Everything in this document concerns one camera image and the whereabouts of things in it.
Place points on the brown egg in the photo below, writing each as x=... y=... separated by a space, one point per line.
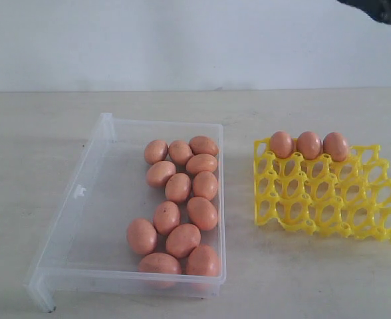
x=180 y=152
x=155 y=151
x=205 y=185
x=178 y=188
x=200 y=163
x=183 y=240
x=203 y=261
x=141 y=236
x=203 y=145
x=159 y=173
x=202 y=213
x=336 y=146
x=162 y=263
x=281 y=144
x=309 y=145
x=166 y=217

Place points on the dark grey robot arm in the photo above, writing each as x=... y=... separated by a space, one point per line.
x=378 y=10

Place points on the clear plastic container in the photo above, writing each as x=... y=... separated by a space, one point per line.
x=85 y=249

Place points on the yellow plastic egg tray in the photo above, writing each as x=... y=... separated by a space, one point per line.
x=350 y=198

